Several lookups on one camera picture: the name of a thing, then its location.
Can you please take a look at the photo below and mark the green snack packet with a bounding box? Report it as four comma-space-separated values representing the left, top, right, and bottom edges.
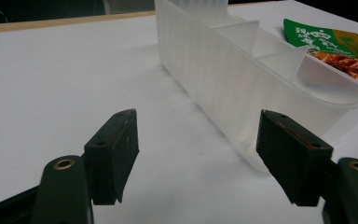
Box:
282, 18, 358, 91

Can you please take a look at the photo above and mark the translucent plastic divided organizer box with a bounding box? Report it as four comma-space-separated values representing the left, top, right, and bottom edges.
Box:
154, 0, 358, 174

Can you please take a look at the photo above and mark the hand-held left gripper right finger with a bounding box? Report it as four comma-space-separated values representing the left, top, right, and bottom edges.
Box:
255, 109, 335, 207

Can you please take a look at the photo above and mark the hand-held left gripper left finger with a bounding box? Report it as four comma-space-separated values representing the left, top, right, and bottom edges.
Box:
83, 108, 140, 206

